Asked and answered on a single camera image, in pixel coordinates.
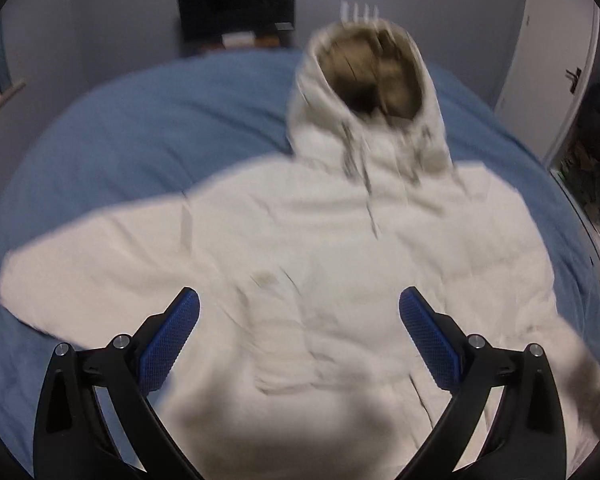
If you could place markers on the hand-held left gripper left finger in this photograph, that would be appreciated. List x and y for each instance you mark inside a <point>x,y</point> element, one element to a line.
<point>172,332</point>

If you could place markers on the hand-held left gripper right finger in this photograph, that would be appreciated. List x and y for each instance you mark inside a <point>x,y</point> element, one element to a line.
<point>427,332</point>

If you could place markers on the white hooded jacket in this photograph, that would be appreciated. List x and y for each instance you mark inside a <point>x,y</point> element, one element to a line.
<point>310,270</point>

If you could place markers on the blue blanket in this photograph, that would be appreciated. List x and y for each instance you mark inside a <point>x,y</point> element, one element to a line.
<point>145,125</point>

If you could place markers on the dark clutter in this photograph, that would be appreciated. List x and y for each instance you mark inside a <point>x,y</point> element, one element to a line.
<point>592,160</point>

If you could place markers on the wooden board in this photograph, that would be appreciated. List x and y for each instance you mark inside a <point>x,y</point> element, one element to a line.
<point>2,101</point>

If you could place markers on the white door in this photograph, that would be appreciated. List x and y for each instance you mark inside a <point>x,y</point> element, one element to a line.
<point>545,60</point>

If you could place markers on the white box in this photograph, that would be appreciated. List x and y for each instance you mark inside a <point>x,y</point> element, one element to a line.
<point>237,39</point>

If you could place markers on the white railed chair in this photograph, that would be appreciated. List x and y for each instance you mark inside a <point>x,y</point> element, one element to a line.
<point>360,12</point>

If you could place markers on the black cabinet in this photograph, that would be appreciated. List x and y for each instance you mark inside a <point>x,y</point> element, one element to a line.
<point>235,2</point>

